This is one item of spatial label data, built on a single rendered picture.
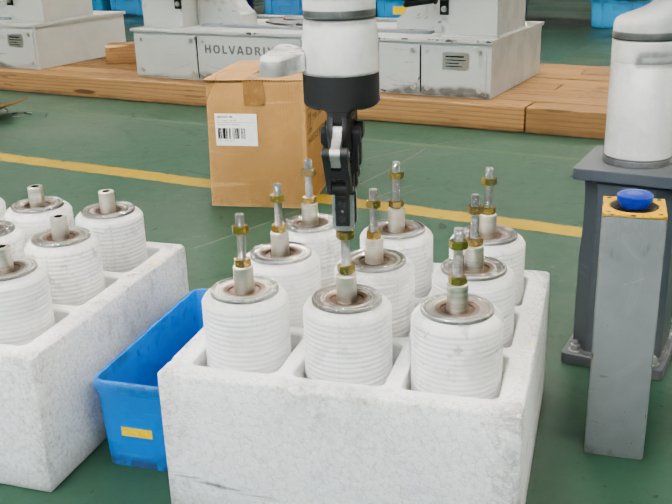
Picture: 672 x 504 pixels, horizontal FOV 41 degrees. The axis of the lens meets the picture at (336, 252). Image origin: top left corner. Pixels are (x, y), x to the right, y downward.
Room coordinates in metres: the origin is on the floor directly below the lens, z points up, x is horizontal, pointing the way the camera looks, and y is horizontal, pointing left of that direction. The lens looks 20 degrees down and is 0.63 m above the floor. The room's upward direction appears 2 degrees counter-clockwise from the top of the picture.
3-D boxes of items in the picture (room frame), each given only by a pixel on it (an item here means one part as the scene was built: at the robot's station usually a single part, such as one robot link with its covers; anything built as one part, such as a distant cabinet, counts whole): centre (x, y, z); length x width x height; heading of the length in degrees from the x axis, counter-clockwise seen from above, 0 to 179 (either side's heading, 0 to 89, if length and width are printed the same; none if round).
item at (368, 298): (0.89, -0.01, 0.25); 0.08 x 0.08 x 0.01
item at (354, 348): (0.89, -0.01, 0.16); 0.10 x 0.10 x 0.18
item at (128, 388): (1.10, 0.21, 0.06); 0.30 x 0.11 x 0.12; 163
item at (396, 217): (1.11, -0.08, 0.26); 0.02 x 0.02 x 0.03
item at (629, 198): (0.98, -0.34, 0.32); 0.04 x 0.04 x 0.02
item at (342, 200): (0.86, -0.01, 0.37); 0.03 x 0.01 x 0.05; 172
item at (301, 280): (1.03, 0.07, 0.16); 0.10 x 0.10 x 0.18
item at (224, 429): (1.00, -0.05, 0.09); 0.39 x 0.39 x 0.18; 73
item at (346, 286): (0.89, -0.01, 0.26); 0.02 x 0.02 x 0.03
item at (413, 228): (1.11, -0.08, 0.25); 0.08 x 0.08 x 0.01
